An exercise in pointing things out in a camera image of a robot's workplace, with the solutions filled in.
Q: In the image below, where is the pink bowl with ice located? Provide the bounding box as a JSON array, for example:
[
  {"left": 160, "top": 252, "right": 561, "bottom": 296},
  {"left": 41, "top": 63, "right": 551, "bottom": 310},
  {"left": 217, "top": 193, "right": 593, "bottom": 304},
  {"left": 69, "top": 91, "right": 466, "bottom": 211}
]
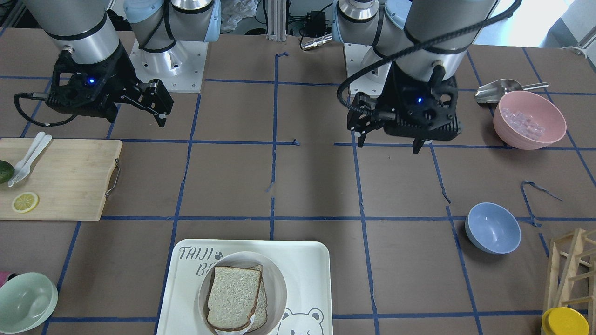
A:
[{"left": 493, "top": 91, "right": 568, "bottom": 150}]

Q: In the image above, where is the white plastic fork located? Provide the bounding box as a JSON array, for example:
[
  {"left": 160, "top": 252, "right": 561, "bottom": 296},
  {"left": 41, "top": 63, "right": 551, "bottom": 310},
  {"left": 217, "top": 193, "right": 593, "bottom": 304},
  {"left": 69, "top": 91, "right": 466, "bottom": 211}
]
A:
[{"left": 13, "top": 131, "right": 46, "bottom": 178}]

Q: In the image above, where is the green bowl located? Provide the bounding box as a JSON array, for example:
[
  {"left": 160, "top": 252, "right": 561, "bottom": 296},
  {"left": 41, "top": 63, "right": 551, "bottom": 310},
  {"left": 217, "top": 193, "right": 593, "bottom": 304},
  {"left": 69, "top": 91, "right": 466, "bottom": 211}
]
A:
[{"left": 0, "top": 272, "right": 58, "bottom": 334}]

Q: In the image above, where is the yellow cup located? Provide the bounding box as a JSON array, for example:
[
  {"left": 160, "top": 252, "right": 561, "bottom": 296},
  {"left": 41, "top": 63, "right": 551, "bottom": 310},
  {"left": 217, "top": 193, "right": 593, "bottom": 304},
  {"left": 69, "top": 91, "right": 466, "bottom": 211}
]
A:
[{"left": 541, "top": 307, "right": 590, "bottom": 335}]

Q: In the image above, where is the white bread slice top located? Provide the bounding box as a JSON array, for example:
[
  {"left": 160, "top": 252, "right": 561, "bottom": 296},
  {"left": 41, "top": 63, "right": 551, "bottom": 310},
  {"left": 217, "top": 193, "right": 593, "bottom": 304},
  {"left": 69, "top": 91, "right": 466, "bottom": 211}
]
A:
[{"left": 207, "top": 266, "right": 262, "bottom": 332}]

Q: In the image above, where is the aluminium frame post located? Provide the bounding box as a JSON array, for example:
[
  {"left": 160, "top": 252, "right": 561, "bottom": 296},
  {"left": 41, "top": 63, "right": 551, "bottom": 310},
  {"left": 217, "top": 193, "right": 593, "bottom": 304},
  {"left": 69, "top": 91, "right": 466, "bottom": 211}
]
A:
[{"left": 263, "top": 0, "right": 288, "bottom": 44}]

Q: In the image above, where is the bread slice bottom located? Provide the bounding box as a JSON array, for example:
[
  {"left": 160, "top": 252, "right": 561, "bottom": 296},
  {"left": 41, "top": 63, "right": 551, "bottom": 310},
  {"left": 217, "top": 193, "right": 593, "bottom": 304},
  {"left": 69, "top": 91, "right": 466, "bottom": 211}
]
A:
[{"left": 247, "top": 265, "right": 268, "bottom": 332}]

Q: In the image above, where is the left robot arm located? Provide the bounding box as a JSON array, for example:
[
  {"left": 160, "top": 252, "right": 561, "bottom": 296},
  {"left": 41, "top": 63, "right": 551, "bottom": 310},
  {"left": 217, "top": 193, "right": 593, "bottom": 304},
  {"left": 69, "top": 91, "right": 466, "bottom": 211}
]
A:
[{"left": 332, "top": 0, "right": 521, "bottom": 153}]

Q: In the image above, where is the cream bear tray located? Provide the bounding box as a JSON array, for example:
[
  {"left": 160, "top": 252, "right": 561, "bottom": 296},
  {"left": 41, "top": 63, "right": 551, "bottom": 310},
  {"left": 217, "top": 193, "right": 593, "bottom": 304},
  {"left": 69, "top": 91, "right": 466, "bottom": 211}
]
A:
[{"left": 156, "top": 238, "right": 333, "bottom": 335}]

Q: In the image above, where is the fried egg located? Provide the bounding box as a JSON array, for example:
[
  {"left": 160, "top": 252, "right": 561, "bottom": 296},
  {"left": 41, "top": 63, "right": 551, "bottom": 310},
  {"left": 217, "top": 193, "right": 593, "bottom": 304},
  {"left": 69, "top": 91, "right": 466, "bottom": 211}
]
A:
[{"left": 240, "top": 314, "right": 255, "bottom": 334}]

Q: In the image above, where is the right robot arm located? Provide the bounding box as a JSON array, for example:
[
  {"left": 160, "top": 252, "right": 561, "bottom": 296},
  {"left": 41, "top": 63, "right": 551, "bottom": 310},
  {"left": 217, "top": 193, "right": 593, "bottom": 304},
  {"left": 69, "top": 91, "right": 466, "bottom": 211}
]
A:
[{"left": 13, "top": 0, "right": 222, "bottom": 127}]

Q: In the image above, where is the avocado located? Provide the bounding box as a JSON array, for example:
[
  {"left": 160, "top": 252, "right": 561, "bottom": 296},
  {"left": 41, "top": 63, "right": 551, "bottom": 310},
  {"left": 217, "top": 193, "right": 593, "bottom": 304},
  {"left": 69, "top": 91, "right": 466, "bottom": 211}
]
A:
[{"left": 0, "top": 161, "right": 15, "bottom": 184}]

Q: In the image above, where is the lemon slice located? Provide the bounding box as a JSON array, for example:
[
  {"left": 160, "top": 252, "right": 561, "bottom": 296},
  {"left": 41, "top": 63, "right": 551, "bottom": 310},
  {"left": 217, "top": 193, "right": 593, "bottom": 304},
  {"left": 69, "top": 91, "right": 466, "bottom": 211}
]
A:
[{"left": 11, "top": 192, "right": 39, "bottom": 214}]

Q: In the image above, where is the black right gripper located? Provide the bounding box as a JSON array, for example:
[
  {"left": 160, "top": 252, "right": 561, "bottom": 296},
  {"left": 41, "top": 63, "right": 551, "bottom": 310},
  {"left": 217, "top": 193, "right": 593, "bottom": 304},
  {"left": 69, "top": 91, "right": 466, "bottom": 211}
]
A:
[{"left": 45, "top": 47, "right": 173, "bottom": 128}]

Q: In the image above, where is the pink cloth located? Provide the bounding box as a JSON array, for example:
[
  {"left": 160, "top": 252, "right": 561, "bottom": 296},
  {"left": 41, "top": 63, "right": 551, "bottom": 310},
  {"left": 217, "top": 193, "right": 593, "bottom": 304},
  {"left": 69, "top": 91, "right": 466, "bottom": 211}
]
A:
[{"left": 0, "top": 271, "right": 15, "bottom": 287}]

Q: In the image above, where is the metal scoop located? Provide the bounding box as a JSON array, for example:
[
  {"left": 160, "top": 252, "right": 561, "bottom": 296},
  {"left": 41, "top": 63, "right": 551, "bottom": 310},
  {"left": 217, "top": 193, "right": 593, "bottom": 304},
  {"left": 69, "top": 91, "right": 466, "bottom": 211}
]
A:
[{"left": 474, "top": 79, "right": 549, "bottom": 104}]

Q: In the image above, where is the wooden cutting board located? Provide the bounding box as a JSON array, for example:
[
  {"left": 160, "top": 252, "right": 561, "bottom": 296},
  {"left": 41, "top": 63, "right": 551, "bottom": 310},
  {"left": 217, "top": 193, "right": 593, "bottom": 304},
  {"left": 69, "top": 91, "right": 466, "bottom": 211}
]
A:
[{"left": 0, "top": 138, "right": 122, "bottom": 221}]

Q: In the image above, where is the white plastic knife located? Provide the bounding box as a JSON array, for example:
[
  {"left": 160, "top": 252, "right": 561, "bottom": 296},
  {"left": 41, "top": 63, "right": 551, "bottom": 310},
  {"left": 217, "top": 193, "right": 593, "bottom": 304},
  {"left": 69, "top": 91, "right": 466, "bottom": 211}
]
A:
[{"left": 7, "top": 135, "right": 53, "bottom": 187}]

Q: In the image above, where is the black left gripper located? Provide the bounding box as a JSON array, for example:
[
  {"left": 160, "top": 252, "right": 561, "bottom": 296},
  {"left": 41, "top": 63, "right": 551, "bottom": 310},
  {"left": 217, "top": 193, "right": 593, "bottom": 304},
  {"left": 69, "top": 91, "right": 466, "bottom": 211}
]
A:
[{"left": 347, "top": 64, "right": 462, "bottom": 154}]

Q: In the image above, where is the blue bowl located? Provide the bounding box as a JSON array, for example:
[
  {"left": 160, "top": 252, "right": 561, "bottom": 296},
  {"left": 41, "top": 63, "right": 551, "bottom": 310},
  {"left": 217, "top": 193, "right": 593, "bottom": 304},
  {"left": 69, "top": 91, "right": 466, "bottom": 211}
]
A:
[{"left": 465, "top": 203, "right": 522, "bottom": 255}]

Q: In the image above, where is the wooden dish rack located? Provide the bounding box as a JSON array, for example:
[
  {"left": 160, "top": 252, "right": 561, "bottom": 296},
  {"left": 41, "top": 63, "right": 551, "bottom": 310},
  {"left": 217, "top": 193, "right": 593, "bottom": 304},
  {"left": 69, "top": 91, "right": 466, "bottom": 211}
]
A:
[{"left": 543, "top": 228, "right": 596, "bottom": 328}]

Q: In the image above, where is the cream round plate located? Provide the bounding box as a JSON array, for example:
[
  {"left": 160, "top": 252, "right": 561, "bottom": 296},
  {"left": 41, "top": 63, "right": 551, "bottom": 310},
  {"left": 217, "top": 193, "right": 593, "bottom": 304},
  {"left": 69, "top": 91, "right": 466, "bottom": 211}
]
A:
[{"left": 192, "top": 251, "right": 288, "bottom": 335}]

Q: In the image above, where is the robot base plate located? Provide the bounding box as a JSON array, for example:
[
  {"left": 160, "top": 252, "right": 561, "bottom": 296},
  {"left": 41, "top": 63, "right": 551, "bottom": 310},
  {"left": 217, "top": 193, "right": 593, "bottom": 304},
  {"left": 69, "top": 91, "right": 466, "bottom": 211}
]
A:
[
  {"left": 344, "top": 44, "right": 391, "bottom": 98},
  {"left": 129, "top": 41, "right": 210, "bottom": 94}
]

